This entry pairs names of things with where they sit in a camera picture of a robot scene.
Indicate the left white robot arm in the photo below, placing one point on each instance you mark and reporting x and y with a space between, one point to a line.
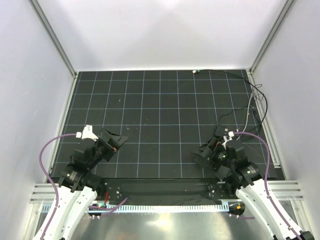
77 186

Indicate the left aluminium frame post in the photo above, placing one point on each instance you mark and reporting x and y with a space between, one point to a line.
52 35

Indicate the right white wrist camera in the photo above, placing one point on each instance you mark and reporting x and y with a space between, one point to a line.
229 136

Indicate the white slotted cable duct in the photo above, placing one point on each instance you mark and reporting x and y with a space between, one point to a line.
148 209

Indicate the right aluminium frame post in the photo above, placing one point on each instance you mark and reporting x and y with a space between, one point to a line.
284 12

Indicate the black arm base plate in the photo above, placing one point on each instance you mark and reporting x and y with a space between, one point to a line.
155 190

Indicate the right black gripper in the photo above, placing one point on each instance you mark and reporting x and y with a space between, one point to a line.
216 146

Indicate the aluminium frame rail front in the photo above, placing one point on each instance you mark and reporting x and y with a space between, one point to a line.
284 190

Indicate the black ethernet cable silver plug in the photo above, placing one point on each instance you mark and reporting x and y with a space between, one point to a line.
255 92

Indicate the black grid mat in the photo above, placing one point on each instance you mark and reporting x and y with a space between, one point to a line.
166 114

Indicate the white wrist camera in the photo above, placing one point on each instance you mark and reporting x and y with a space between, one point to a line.
229 136
87 133

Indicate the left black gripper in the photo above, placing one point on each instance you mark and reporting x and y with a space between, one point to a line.
118 140

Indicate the aluminium frame post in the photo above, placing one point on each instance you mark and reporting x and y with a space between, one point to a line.
52 35
284 12

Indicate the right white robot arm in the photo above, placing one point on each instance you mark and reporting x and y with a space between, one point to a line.
227 158

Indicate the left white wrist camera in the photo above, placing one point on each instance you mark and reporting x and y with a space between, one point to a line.
87 133

